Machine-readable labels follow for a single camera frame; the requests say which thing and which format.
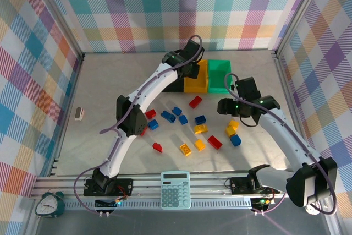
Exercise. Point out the long red lego brick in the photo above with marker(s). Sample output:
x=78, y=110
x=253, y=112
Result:
x=195, y=101
x=214, y=142

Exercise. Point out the dark blue lego brick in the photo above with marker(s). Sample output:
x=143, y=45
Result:
x=200, y=119

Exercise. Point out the small red lego piece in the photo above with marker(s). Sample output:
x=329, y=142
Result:
x=157, y=147

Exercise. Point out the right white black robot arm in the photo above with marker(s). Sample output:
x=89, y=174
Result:
x=277, y=130

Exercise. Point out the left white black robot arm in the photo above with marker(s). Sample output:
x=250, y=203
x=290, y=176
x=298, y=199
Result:
x=154, y=86

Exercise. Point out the green plastic bin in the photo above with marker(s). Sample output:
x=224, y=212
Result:
x=218, y=75

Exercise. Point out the yellow plastic bin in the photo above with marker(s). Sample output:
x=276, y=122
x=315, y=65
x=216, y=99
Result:
x=195, y=86

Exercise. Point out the black plastic bin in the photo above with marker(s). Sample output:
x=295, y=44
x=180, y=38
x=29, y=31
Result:
x=176, y=87

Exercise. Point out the light teal calculator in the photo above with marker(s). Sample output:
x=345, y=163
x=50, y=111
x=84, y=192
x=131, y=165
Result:
x=176, y=191

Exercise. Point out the small white brown block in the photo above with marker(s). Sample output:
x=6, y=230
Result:
x=79, y=114

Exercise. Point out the perforated metal strip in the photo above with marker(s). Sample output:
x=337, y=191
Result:
x=143, y=204

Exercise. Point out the dark green alarm clock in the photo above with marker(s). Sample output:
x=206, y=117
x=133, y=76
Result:
x=46, y=206

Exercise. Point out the aluminium frame side rail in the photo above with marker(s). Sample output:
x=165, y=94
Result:
x=286, y=81
x=68, y=108

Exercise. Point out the aluminium frame post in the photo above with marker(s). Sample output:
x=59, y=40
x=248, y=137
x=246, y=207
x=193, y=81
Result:
x=58, y=12
x=299, y=12

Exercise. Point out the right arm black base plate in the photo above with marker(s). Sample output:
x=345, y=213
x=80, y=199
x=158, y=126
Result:
x=239, y=185

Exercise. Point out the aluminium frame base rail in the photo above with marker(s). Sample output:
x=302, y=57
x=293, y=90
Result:
x=209, y=184

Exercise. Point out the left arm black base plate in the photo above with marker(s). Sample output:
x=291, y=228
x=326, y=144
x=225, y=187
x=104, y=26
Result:
x=126, y=184

